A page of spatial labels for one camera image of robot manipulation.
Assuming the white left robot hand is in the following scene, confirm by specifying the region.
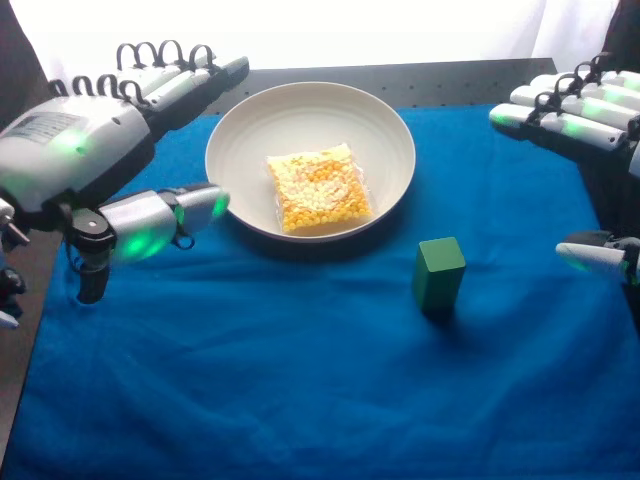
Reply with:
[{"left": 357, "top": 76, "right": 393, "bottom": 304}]
[{"left": 0, "top": 39, "right": 250, "bottom": 305}]

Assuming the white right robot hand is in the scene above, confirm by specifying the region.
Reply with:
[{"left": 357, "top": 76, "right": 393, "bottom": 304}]
[{"left": 488, "top": 51, "right": 640, "bottom": 301}]

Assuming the yellow small object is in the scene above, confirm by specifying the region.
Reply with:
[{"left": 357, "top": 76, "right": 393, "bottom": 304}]
[{"left": 264, "top": 142, "right": 376, "bottom": 236}]

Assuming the white round plate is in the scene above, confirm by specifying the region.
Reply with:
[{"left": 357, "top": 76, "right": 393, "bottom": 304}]
[{"left": 205, "top": 81, "right": 417, "bottom": 245}]

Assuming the green rectangular block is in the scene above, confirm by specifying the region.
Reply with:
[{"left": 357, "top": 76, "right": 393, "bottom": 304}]
[{"left": 411, "top": 236, "right": 467, "bottom": 318}]

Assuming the blue table cloth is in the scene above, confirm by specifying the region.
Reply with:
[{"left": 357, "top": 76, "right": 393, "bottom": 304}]
[{"left": 0, "top": 105, "right": 640, "bottom": 480}]

